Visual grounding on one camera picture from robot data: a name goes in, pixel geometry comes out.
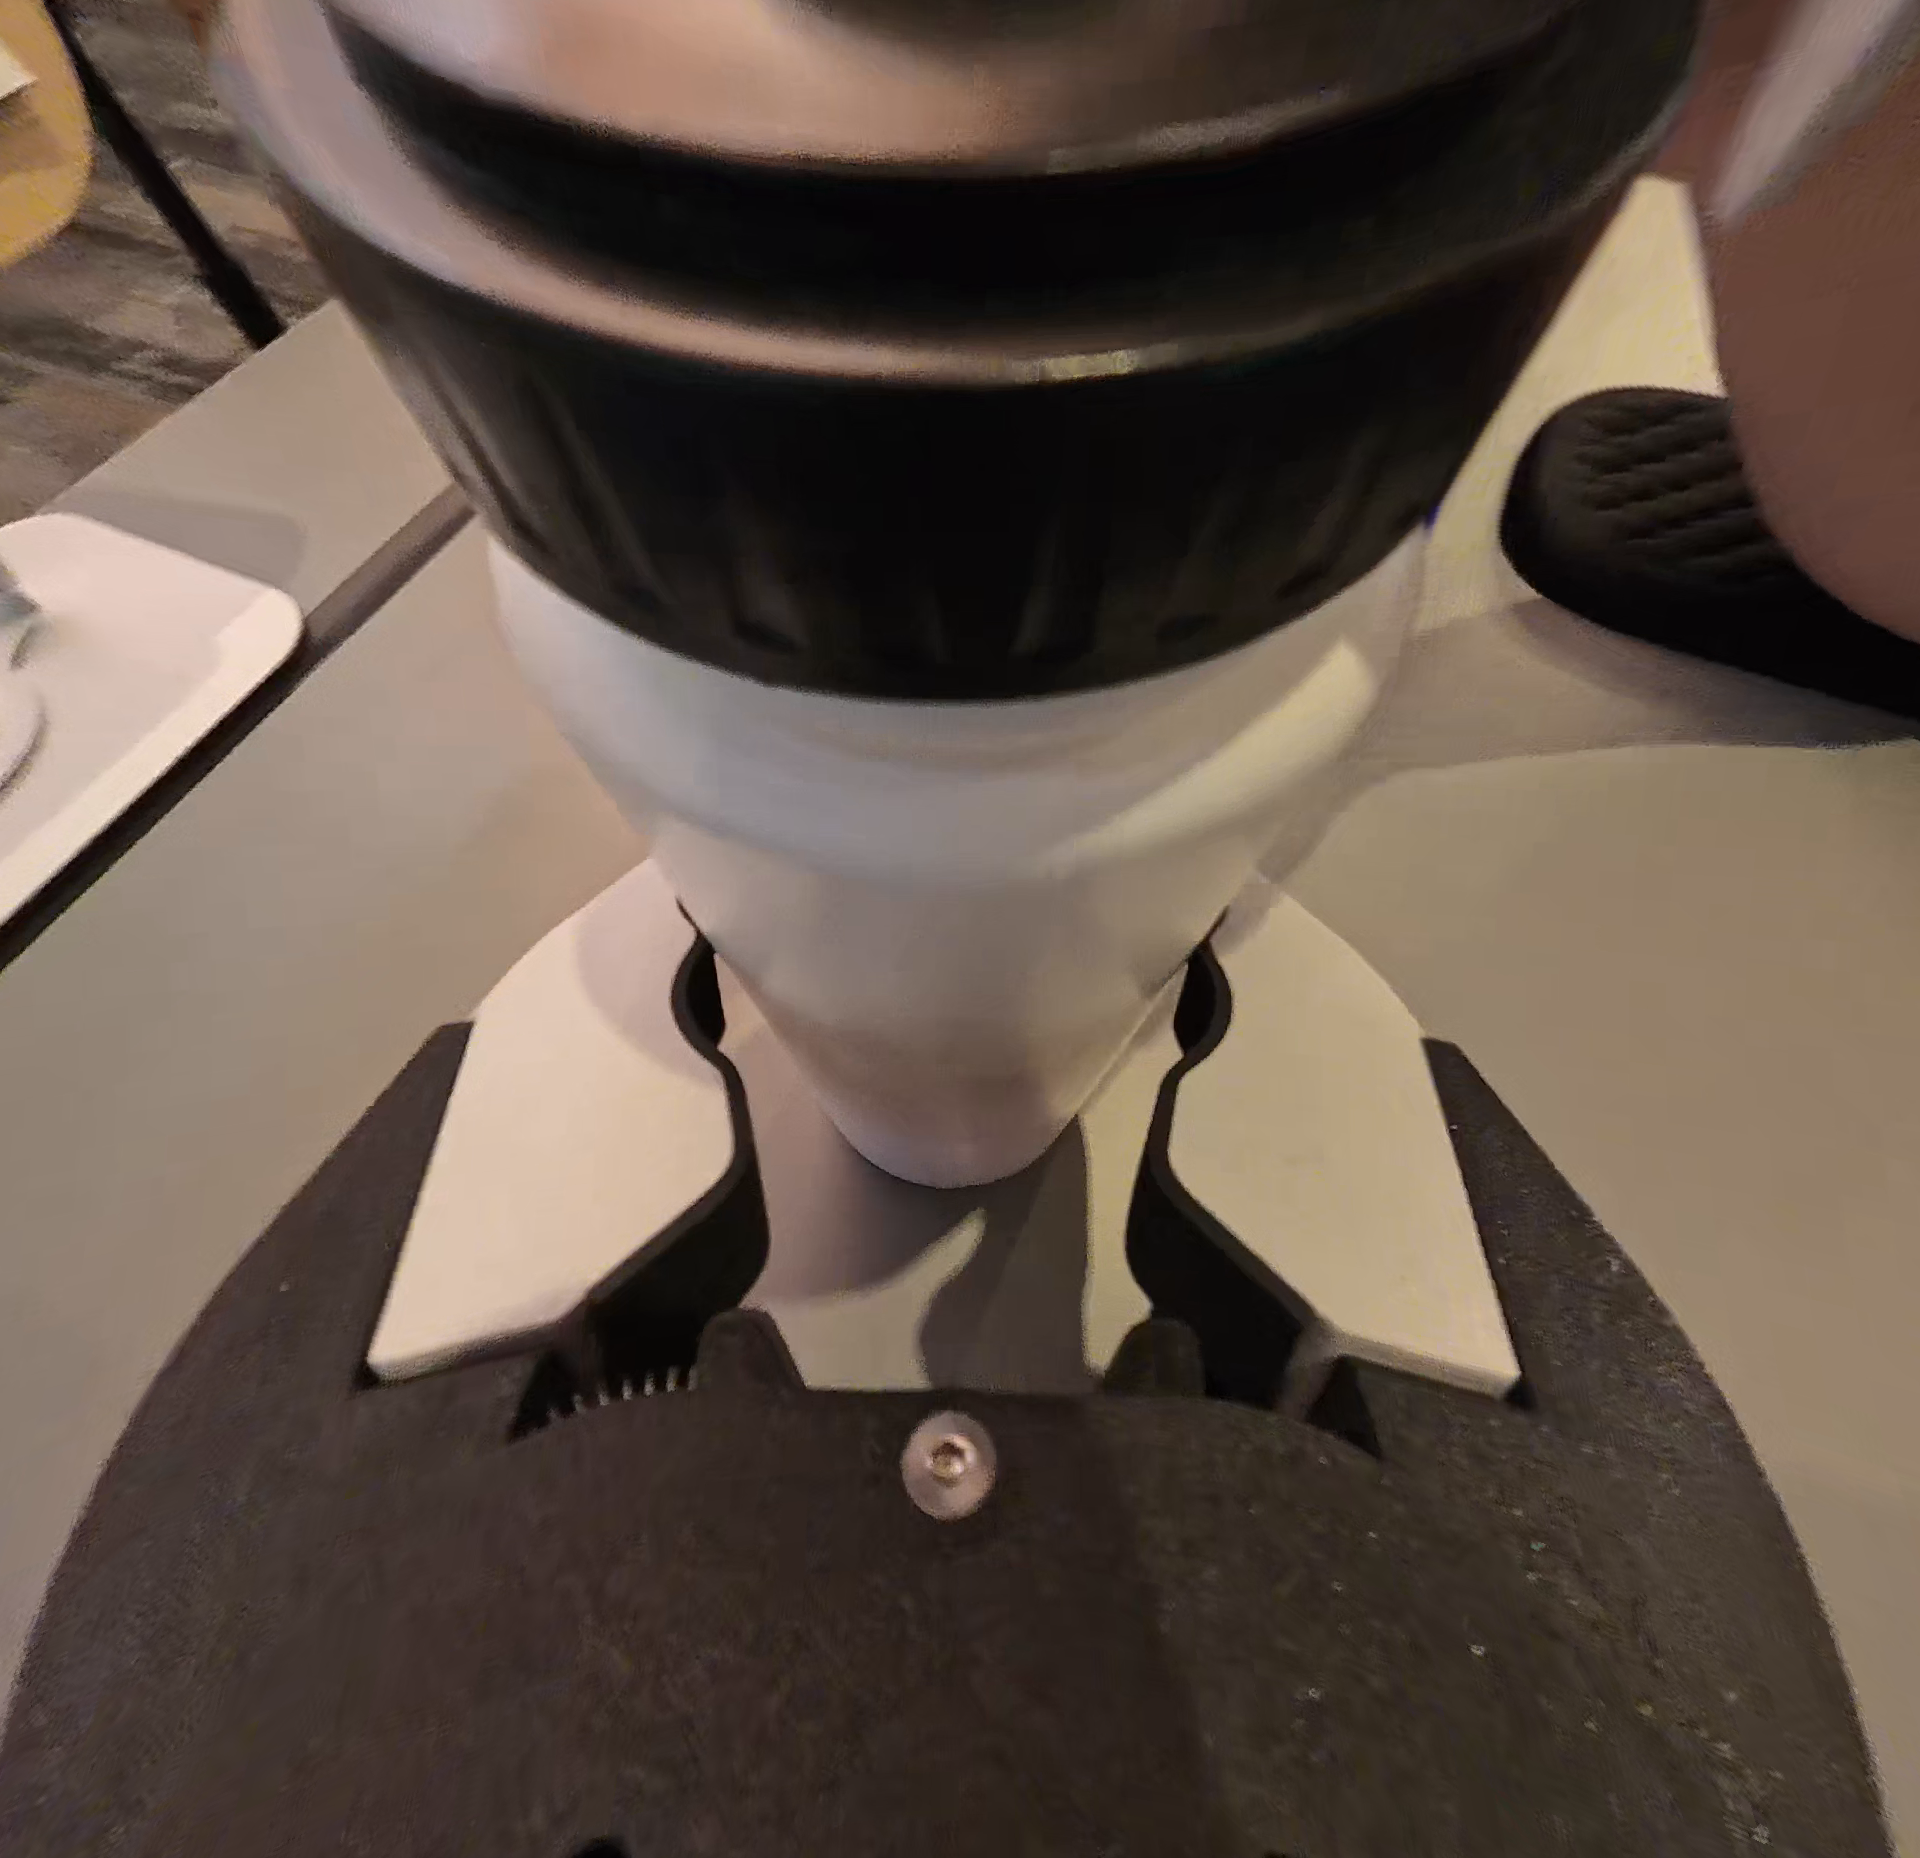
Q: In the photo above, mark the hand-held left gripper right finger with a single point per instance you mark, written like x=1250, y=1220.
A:
x=1334, y=1198

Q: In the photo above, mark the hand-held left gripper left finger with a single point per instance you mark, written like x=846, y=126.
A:
x=554, y=1183

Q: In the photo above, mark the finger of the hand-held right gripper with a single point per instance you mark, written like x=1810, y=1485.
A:
x=1839, y=43

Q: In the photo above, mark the white plastic bottle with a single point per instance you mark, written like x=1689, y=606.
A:
x=931, y=899

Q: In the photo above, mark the black bottle lid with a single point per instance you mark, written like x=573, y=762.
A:
x=961, y=433

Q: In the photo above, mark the person's right forearm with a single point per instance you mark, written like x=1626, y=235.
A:
x=1839, y=433

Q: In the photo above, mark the wooden display board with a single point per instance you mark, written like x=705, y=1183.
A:
x=39, y=149

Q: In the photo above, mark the black metal frame leg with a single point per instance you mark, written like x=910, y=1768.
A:
x=165, y=178

